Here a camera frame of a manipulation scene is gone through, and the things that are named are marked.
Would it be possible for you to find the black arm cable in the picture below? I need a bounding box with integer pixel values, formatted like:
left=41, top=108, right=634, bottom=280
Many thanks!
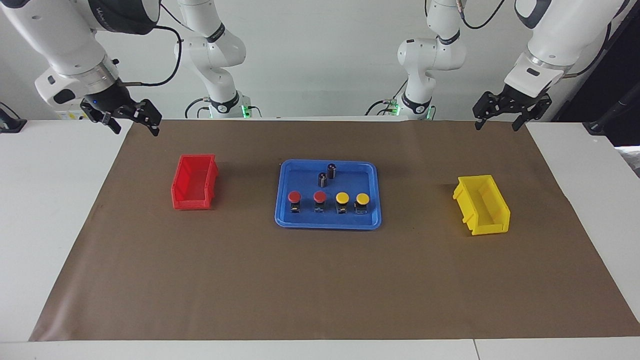
left=457, top=0, right=615, bottom=80
left=119, top=24, right=183, bottom=87

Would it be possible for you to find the brown paper table mat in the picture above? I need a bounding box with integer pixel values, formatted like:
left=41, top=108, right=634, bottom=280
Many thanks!
left=29, top=118, right=640, bottom=342

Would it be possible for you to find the black stand pole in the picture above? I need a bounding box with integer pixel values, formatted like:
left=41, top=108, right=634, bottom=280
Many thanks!
left=582, top=97, right=640, bottom=137

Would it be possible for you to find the yellow plastic storage bin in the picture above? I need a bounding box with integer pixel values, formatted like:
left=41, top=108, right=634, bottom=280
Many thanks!
left=452, top=174, right=512, bottom=237

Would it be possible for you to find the black base cable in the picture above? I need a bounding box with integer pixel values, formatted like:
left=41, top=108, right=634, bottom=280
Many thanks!
left=366, top=75, right=408, bottom=117

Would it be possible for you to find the grey crumpled plastic sheet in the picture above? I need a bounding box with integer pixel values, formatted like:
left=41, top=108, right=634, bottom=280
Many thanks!
left=614, top=145, right=640, bottom=179

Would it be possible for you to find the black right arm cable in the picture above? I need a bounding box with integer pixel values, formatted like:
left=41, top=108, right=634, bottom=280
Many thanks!
left=119, top=24, right=183, bottom=87

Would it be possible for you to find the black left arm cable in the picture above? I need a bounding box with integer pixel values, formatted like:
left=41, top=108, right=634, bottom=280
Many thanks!
left=457, top=0, right=615, bottom=80

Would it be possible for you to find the small black device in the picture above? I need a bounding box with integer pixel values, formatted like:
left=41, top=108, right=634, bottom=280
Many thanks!
left=0, top=101, right=27, bottom=134

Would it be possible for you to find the blue plastic tray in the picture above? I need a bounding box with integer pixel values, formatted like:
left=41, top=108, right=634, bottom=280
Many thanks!
left=274, top=159, right=382, bottom=230

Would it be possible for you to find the red plastic storage bin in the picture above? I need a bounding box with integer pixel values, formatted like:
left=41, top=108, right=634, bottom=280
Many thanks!
left=171, top=154, right=221, bottom=211

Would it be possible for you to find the white wall power outlet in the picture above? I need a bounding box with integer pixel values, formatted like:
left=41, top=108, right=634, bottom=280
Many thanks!
left=54, top=102, right=96, bottom=121

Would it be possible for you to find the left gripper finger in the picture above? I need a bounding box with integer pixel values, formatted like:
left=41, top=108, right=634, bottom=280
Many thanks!
left=474, top=91, right=502, bottom=131
left=512, top=95, right=553, bottom=132

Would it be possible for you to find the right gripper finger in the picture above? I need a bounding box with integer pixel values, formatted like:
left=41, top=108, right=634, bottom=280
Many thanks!
left=132, top=99, right=163, bottom=137
left=87, top=110, right=123, bottom=135

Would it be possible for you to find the black backdrop panel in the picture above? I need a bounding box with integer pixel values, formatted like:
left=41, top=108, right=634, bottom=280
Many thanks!
left=550, top=0, right=640, bottom=147

